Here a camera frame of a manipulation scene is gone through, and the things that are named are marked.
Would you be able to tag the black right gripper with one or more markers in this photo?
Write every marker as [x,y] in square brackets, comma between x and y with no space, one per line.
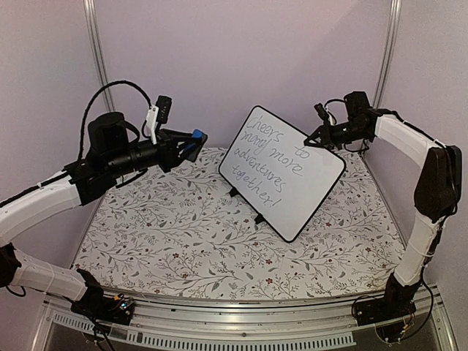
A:
[325,138]

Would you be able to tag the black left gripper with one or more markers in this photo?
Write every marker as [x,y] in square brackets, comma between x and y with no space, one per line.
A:
[167,142]

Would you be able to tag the blue whiteboard eraser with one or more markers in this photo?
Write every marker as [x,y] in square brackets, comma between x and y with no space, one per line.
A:
[196,143]

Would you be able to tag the small black-framed whiteboard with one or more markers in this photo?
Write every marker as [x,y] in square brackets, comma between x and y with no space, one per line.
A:
[284,181]

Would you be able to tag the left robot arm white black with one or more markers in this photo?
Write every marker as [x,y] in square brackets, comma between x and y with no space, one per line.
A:
[62,192]

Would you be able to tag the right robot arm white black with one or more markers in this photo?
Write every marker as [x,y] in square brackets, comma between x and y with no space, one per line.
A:
[436,194]

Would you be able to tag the black left whiteboard foot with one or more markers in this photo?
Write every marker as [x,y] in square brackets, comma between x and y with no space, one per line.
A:
[233,192]

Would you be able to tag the black whiteboard foot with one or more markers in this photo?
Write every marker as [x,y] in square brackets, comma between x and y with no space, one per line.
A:
[259,218]
[233,192]

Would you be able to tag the black right whiteboard foot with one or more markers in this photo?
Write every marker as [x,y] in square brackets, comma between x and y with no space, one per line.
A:
[259,218]

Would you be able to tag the floral patterned table mat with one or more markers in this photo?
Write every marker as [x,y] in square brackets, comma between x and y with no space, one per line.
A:
[181,234]

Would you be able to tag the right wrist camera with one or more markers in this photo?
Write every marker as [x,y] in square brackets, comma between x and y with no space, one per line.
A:
[324,114]

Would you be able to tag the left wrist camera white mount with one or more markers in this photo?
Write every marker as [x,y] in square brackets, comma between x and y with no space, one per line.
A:
[157,115]

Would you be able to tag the right aluminium frame post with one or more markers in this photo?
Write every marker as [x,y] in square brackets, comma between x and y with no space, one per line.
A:
[389,47]

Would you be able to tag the aluminium frame post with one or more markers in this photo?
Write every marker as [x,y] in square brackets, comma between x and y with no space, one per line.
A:
[389,47]
[95,41]

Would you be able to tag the left aluminium frame post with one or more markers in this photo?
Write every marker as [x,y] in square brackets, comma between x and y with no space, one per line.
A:
[95,41]

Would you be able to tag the aluminium front rail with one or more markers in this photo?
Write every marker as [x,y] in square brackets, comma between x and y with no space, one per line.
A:
[169,323]

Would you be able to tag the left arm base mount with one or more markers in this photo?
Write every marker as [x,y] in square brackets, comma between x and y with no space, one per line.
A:
[118,309]

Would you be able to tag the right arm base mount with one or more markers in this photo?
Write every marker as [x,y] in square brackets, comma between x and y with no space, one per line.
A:
[392,319]

